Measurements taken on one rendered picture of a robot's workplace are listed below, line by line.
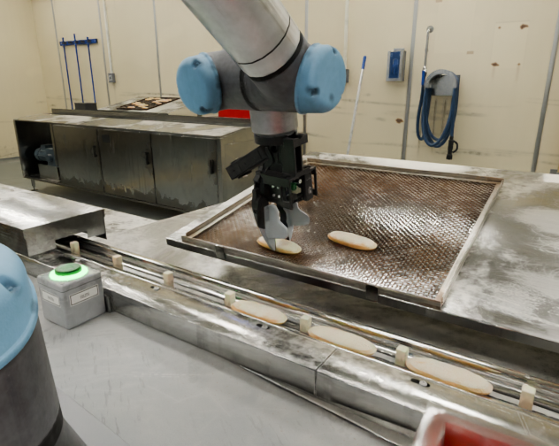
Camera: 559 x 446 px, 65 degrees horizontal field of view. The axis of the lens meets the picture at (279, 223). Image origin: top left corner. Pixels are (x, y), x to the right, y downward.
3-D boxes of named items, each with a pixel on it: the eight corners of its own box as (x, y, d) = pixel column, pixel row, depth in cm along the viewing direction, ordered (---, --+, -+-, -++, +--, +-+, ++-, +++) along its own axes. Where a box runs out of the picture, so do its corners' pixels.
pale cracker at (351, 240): (323, 239, 83) (323, 234, 82) (334, 231, 85) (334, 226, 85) (370, 253, 76) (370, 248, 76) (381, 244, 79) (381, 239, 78)
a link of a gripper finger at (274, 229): (283, 262, 75) (283, 210, 72) (257, 252, 79) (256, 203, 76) (294, 257, 77) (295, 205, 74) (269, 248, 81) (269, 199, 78)
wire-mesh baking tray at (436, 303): (182, 242, 88) (180, 235, 87) (307, 163, 124) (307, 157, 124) (440, 310, 61) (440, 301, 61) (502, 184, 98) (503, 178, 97)
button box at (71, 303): (43, 335, 73) (32, 274, 70) (86, 316, 80) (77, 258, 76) (72, 351, 69) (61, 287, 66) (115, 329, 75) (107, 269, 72)
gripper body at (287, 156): (290, 214, 71) (284, 141, 66) (252, 204, 76) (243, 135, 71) (318, 197, 76) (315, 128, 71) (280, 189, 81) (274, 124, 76)
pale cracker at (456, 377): (401, 370, 54) (402, 363, 54) (410, 355, 57) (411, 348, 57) (489, 401, 49) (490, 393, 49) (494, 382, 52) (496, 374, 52)
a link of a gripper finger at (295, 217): (308, 247, 80) (299, 203, 75) (282, 239, 83) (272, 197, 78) (317, 238, 82) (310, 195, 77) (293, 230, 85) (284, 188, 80)
